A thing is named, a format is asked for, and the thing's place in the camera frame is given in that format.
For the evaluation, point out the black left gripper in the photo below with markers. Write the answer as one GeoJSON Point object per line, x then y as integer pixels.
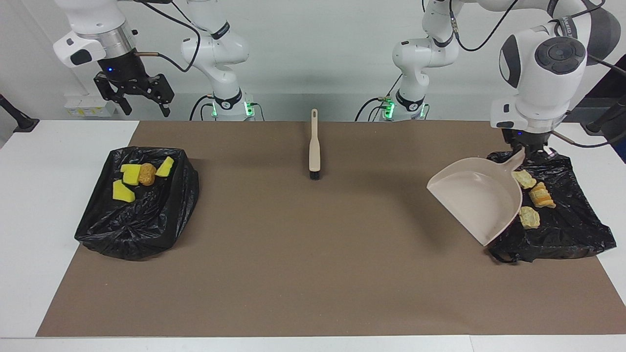
{"type": "Point", "coordinates": [530, 138]}

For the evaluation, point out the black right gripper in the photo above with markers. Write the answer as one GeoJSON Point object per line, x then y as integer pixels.
{"type": "Point", "coordinates": [124, 73]}

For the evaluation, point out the pale croissant piece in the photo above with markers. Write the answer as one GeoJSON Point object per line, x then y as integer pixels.
{"type": "Point", "coordinates": [524, 179]}

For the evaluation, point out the long orange croissant piece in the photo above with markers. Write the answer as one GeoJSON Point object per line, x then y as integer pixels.
{"type": "Point", "coordinates": [542, 195]}

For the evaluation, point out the orange striped croissant piece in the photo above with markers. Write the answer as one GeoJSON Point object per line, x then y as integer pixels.
{"type": "Point", "coordinates": [529, 217]}

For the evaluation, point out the beige plastic dustpan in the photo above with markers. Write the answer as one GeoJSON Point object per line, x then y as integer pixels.
{"type": "Point", "coordinates": [479, 195]}

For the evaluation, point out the small yellow sponge piece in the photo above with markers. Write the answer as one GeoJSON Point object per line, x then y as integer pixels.
{"type": "Point", "coordinates": [165, 167]}

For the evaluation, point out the L-shaped yellow green sponge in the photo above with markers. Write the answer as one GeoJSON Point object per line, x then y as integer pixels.
{"type": "Point", "coordinates": [130, 174]}

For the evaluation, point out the brown toy bread roll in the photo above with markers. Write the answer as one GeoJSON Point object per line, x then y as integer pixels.
{"type": "Point", "coordinates": [146, 174]}

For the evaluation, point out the yellow green sponge piece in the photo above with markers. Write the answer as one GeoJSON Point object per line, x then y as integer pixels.
{"type": "Point", "coordinates": [123, 191]}

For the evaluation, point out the beige hand brush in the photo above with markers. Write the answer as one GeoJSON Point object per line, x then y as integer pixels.
{"type": "Point", "coordinates": [314, 151]}

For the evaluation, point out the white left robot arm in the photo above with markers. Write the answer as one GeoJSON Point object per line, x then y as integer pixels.
{"type": "Point", "coordinates": [543, 88]}

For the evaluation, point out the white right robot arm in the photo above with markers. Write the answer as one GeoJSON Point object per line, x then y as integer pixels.
{"type": "Point", "coordinates": [93, 19]}

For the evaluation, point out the crumpled black trash bag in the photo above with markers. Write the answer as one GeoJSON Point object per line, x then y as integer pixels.
{"type": "Point", "coordinates": [137, 225]}

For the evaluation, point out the black stand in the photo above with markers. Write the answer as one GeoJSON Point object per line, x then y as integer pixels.
{"type": "Point", "coordinates": [601, 124]}
{"type": "Point", "coordinates": [19, 122]}

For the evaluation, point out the dark partition panel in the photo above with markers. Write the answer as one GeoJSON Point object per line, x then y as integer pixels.
{"type": "Point", "coordinates": [617, 90]}

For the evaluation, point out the brown table mat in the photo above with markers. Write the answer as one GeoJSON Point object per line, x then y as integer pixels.
{"type": "Point", "coordinates": [342, 269]}

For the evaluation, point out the white wall socket box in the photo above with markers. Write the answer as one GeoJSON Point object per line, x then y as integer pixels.
{"type": "Point", "coordinates": [78, 106]}

